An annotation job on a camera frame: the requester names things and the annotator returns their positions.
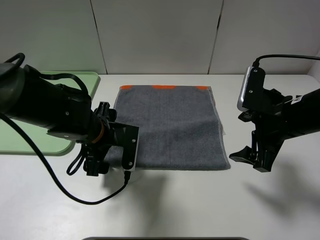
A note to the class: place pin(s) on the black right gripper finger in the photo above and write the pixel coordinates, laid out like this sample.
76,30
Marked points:
264,160
247,155

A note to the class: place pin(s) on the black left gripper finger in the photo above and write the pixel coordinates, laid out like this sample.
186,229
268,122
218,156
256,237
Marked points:
95,163

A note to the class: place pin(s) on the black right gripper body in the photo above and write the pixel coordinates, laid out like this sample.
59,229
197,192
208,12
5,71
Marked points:
264,111

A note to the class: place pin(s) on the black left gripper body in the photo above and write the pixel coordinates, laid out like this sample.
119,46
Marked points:
104,132

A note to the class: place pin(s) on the grey towel with orange stripes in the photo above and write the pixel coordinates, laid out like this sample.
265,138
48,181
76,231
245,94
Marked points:
179,127

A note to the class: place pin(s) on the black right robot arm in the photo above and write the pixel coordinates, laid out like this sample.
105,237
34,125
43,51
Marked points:
299,117

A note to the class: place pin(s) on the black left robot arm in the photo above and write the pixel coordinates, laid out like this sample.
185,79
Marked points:
61,104

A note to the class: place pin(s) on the light green plastic tray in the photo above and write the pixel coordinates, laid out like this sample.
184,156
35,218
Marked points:
12,143

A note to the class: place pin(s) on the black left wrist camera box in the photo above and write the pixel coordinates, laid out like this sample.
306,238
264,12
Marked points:
127,137

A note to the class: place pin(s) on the silver black right camera box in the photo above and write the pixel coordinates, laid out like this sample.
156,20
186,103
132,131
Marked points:
251,88

